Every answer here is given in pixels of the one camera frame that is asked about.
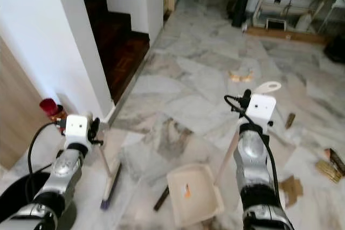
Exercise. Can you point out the brown cardboard scrap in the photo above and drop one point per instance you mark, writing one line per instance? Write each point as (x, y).
(291, 189)

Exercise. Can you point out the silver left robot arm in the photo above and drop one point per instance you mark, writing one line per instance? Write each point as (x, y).
(64, 171)

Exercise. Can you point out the black bag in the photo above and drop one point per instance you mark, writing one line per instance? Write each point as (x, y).
(335, 49)

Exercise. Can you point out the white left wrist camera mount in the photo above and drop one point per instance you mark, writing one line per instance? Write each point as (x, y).
(77, 126)

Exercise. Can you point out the white vented box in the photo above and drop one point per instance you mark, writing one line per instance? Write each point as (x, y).
(276, 23)

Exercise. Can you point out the orange scrap of litter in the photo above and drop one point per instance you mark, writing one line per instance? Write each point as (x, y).
(241, 76)

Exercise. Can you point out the red-capped orange spray can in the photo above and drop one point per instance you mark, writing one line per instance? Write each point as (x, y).
(54, 110)

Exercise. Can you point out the wooden broom with dark bristles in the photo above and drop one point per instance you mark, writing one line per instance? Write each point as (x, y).
(114, 184)

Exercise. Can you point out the dark brown stick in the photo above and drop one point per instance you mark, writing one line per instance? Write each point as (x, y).
(161, 198)

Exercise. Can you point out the black plastic bucket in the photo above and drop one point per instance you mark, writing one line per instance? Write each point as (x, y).
(27, 203)

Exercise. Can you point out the brown litter pile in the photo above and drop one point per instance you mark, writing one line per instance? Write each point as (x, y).
(331, 166)

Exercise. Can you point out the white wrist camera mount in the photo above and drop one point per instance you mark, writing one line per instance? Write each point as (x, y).
(261, 107)
(77, 126)

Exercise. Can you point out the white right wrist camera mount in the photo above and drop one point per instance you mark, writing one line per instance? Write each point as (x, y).
(261, 107)

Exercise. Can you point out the light wood cabinet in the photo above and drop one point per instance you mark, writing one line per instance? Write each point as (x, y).
(13, 111)

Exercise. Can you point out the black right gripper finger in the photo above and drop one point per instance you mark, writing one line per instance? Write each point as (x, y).
(247, 96)

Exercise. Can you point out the small brown wood piece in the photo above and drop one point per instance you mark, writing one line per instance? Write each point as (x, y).
(290, 120)

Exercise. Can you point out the wooden storage shelf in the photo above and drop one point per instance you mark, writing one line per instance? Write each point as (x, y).
(296, 4)

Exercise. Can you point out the dark wooden staircase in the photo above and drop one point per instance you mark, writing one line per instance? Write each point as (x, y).
(121, 47)

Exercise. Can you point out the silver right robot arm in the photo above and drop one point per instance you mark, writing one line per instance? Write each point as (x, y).
(252, 154)

